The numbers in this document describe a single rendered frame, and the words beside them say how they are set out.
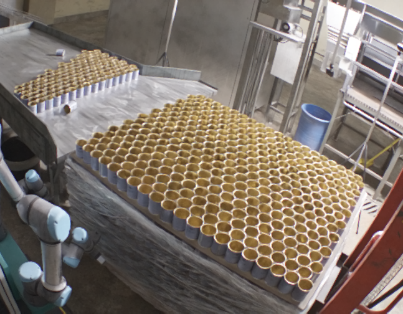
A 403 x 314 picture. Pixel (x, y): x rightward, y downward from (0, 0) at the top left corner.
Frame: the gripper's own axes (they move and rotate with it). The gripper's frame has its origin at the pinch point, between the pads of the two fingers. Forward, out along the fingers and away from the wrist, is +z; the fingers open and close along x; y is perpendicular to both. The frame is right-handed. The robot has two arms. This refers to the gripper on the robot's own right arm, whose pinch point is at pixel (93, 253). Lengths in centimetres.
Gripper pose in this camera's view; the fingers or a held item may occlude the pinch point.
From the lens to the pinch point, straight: 190.2
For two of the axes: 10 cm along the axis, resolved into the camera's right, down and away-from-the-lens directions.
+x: 7.8, 5.4, -3.0
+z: -0.5, 5.5, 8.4
